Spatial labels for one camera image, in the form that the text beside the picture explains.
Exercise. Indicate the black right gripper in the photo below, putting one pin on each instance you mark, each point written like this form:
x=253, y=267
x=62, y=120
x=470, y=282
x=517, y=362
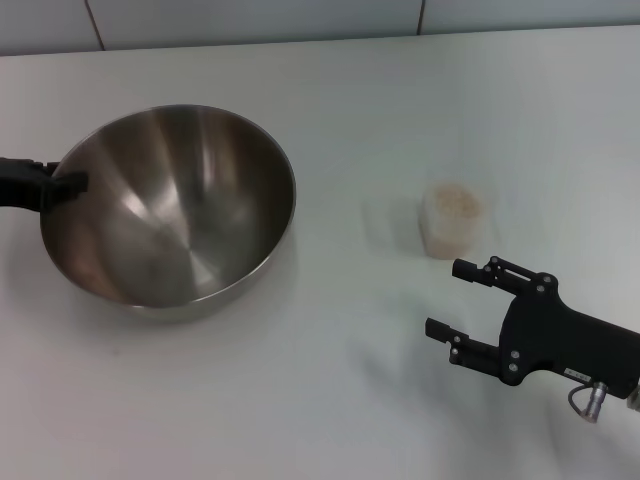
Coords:
x=550, y=335

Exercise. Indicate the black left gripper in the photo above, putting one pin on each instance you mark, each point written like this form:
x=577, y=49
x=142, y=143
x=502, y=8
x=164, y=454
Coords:
x=22, y=182

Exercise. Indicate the clear plastic cup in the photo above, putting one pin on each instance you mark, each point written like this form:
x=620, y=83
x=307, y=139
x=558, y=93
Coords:
x=450, y=235

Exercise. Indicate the stainless steel mixing bowl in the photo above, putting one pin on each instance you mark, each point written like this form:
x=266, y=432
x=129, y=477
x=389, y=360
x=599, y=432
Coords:
x=175, y=225

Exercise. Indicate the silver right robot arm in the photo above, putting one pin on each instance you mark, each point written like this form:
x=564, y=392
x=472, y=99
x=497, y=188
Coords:
x=635, y=400

